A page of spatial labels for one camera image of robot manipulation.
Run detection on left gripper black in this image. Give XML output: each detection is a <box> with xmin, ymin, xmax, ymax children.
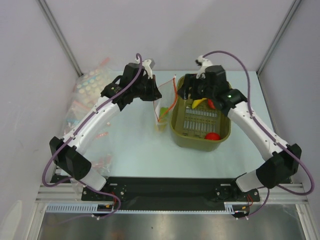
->
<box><xmin>132</xmin><ymin>74</ymin><xmax>162</xmax><ymax>102</ymax></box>

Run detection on clear zip bag orange zipper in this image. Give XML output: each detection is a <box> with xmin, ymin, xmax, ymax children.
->
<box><xmin>153</xmin><ymin>75</ymin><xmax>178</xmax><ymax>125</ymax></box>

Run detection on green toy starfruit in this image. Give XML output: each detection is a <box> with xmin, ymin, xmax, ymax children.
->
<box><xmin>159</xmin><ymin>107</ymin><xmax>170</xmax><ymax>120</ymax></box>

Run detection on yellow toy starfruit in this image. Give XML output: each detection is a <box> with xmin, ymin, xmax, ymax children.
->
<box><xmin>155</xmin><ymin>122</ymin><xmax>167</xmax><ymax>133</ymax></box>

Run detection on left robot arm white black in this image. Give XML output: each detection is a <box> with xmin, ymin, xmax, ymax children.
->
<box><xmin>49</xmin><ymin>59</ymin><xmax>162</xmax><ymax>200</ymax></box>

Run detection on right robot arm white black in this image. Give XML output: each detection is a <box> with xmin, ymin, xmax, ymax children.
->
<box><xmin>177</xmin><ymin>65</ymin><xmax>302</xmax><ymax>201</ymax></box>

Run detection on pile of clear zip bags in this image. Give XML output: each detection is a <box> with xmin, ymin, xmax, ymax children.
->
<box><xmin>60</xmin><ymin>57</ymin><xmax>116</xmax><ymax>177</ymax></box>

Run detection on red toy apple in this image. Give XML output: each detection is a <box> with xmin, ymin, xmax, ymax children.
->
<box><xmin>207</xmin><ymin>99</ymin><xmax>216</xmax><ymax>110</ymax></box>

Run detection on yellow toy banana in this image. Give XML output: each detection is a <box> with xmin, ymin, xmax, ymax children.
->
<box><xmin>191</xmin><ymin>98</ymin><xmax>207</xmax><ymax>109</ymax></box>

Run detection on olive green plastic bin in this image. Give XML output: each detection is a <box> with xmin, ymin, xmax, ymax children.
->
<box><xmin>169</xmin><ymin>73</ymin><xmax>232</xmax><ymax>152</ymax></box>

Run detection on red toy tomato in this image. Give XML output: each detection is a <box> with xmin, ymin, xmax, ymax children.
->
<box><xmin>204</xmin><ymin>132</ymin><xmax>221</xmax><ymax>141</ymax></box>

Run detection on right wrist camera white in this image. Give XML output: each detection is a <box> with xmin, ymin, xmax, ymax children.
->
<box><xmin>195</xmin><ymin>55</ymin><xmax>213</xmax><ymax>79</ymax></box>

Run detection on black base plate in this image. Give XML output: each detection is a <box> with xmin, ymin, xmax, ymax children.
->
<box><xmin>49</xmin><ymin>174</ymin><xmax>261</xmax><ymax>212</ymax></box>

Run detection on aluminium frame rail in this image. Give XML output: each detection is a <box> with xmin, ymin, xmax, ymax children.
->
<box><xmin>38</xmin><ymin>177</ymin><xmax>317</xmax><ymax>240</ymax></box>

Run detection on white slotted cable duct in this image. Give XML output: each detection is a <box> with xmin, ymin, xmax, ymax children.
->
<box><xmin>45</xmin><ymin>202</ymin><xmax>250</xmax><ymax>215</ymax></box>

